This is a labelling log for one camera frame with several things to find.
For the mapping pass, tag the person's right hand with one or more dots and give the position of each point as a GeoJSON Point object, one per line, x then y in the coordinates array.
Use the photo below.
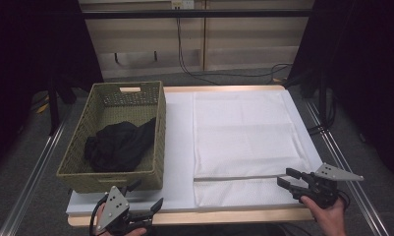
{"type": "Point", "coordinates": [330, 221]}

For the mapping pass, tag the metal floor rail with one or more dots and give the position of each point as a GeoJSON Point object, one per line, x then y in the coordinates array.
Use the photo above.
{"type": "Point", "coordinates": [357, 196]}
{"type": "Point", "coordinates": [32, 183]}

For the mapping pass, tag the white mesh laundry bag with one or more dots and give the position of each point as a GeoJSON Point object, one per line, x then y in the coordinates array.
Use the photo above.
{"type": "Point", "coordinates": [243, 137]}

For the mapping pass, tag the green woven basket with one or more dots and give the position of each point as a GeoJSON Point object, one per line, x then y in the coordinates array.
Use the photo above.
{"type": "Point", "coordinates": [78, 144]}

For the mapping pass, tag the black horizontal bar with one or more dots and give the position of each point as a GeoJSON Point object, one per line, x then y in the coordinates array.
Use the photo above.
{"type": "Point", "coordinates": [184, 13]}

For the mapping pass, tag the black metal stand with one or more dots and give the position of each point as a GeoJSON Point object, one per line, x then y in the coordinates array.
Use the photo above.
{"type": "Point", "coordinates": [53, 108]}

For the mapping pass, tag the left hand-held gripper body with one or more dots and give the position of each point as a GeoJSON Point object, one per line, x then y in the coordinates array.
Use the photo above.
{"type": "Point", "coordinates": [112, 209]}

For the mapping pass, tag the white wall socket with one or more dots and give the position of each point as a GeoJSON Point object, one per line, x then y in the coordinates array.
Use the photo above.
{"type": "Point", "coordinates": [183, 4]}

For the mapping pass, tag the black curtain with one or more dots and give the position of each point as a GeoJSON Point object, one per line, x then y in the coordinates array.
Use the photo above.
{"type": "Point", "coordinates": [365, 65]}
{"type": "Point", "coordinates": [27, 49]}

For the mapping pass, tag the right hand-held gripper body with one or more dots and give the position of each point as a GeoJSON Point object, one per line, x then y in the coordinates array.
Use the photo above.
{"type": "Point", "coordinates": [322, 193]}

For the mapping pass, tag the black garment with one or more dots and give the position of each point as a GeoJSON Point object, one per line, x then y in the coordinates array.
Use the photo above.
{"type": "Point", "coordinates": [119, 147]}

